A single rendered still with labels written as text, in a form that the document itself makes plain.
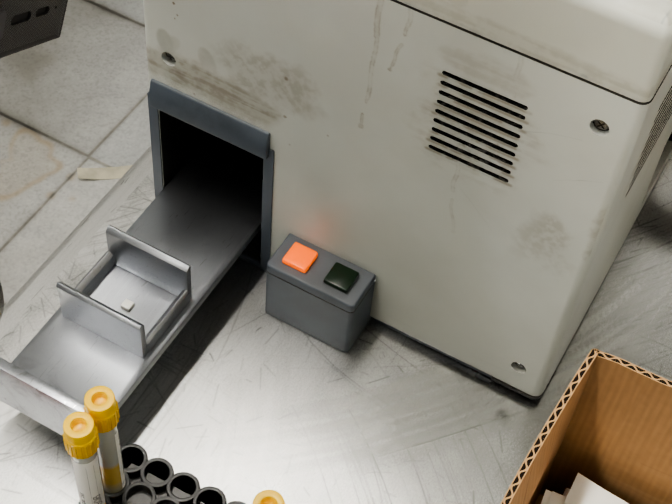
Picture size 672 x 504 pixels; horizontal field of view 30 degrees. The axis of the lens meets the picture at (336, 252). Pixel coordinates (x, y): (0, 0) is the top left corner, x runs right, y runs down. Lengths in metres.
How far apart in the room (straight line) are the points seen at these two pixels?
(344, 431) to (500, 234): 0.16
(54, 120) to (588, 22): 1.62
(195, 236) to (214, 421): 0.11
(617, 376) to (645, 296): 0.22
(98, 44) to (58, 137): 0.22
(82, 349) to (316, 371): 0.14
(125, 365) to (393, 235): 0.17
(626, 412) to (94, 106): 1.58
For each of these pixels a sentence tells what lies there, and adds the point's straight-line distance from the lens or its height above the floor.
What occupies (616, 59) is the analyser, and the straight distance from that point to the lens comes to 0.56.
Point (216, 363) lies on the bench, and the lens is 0.76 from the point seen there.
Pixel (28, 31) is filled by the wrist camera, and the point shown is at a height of 1.27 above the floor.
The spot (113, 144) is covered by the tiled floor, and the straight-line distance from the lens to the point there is 2.06.
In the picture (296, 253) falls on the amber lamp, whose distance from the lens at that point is 0.74.
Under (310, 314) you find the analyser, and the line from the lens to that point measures 0.76.
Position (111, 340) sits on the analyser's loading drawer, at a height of 0.92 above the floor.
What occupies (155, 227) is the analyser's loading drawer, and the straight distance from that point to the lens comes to 0.77.
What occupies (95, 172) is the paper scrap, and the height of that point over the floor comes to 0.00.
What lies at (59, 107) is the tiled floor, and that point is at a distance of 2.13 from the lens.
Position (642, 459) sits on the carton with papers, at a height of 0.96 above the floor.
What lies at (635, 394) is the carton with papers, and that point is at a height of 1.00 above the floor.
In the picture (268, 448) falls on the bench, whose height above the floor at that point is 0.88.
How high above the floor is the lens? 1.52
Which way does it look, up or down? 52 degrees down
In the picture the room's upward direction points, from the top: 6 degrees clockwise
